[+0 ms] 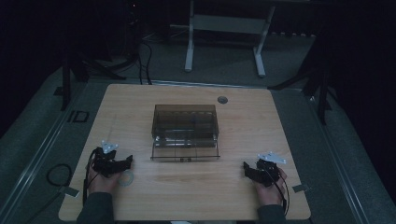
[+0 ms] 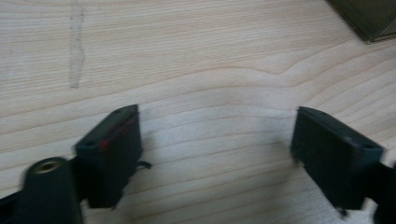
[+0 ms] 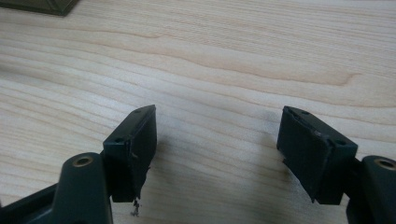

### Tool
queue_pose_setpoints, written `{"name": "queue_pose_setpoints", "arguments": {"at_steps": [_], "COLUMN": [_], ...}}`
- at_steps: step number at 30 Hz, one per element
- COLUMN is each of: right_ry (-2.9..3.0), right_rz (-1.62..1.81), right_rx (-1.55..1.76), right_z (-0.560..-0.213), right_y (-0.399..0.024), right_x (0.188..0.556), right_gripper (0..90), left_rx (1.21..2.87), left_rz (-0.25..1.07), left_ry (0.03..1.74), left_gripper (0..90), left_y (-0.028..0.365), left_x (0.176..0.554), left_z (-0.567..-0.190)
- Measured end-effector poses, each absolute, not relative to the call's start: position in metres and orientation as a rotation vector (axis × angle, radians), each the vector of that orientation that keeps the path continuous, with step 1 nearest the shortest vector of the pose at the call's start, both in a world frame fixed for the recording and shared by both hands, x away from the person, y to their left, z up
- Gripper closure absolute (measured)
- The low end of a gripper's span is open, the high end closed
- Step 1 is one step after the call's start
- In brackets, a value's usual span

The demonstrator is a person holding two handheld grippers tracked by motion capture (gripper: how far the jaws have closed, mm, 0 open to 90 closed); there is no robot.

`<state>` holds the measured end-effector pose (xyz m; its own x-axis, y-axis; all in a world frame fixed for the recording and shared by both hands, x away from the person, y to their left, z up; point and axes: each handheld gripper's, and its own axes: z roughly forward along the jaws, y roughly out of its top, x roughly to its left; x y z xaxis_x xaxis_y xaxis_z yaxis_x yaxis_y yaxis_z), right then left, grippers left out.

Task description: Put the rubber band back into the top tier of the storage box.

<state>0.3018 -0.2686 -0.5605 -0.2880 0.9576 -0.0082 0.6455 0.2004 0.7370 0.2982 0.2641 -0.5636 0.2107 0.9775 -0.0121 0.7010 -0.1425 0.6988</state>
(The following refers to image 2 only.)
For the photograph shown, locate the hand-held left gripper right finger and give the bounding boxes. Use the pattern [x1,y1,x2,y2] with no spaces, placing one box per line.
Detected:
[290,105,385,217]

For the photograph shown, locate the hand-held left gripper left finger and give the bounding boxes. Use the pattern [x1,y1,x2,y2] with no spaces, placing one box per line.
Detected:
[74,104,153,210]

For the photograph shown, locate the dark green box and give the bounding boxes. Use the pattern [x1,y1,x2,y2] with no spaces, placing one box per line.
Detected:
[326,0,396,44]

